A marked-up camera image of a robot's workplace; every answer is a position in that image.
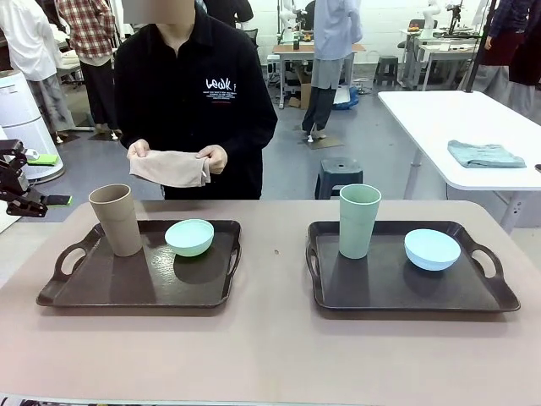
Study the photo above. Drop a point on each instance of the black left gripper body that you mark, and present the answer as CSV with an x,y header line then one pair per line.
x,y
12,177

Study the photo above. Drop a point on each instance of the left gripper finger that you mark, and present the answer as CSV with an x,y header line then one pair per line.
x,y
29,205
34,157

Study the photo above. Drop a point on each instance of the tall brown cup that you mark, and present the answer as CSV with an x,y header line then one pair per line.
x,y
120,224

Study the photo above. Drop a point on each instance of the beige cloth mat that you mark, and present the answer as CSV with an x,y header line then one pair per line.
x,y
169,169

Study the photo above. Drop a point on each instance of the mint green bowl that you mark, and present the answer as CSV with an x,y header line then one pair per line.
x,y
190,241

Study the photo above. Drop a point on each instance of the tall green cup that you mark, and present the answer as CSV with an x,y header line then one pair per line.
x,y
359,228

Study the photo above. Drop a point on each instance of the light blue bowl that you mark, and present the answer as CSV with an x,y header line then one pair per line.
x,y
431,254

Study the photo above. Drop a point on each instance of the blue-grey cloth mat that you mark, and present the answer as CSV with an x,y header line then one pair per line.
x,y
486,154

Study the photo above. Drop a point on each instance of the person's left forearm black sleeve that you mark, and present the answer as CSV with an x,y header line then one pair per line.
x,y
253,135

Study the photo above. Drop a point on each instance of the person's right forearm black sleeve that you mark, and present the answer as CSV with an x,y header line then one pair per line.
x,y
127,122

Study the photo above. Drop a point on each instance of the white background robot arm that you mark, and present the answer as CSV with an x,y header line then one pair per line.
x,y
431,14

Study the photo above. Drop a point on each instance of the dark brown serving tray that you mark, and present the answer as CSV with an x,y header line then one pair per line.
x,y
380,292
127,287

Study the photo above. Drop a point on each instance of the person's right hand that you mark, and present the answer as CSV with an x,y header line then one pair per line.
x,y
138,148

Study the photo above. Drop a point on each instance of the person's left hand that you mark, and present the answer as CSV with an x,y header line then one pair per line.
x,y
216,158

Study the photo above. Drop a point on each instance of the white cylindrical air purifier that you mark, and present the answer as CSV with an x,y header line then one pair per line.
x,y
21,114

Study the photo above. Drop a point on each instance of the bystander in white shirt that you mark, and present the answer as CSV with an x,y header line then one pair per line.
x,y
25,38

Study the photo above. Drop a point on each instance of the person's black shirt torso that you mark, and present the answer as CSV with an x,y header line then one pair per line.
x,y
190,63

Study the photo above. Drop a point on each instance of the bystander in black t-shirt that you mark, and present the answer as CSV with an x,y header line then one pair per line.
x,y
236,10

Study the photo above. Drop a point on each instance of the cardboard box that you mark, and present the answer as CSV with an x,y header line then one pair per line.
x,y
302,91

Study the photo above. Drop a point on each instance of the wooden background desk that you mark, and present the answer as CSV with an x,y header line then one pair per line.
x,y
296,48

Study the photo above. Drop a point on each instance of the dark plastic stool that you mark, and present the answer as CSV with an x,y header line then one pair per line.
x,y
338,169

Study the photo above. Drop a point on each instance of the small dark background stool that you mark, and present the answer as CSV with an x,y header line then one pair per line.
x,y
386,67

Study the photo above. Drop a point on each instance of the large white table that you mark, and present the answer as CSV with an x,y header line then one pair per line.
x,y
422,110

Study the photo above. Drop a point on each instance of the white background workbench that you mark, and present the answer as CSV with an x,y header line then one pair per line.
x,y
439,46

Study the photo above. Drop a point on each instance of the black vertical pole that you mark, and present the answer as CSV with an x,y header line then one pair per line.
x,y
482,42

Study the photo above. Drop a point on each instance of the bystander in maroon skirt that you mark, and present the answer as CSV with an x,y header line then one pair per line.
x,y
515,38

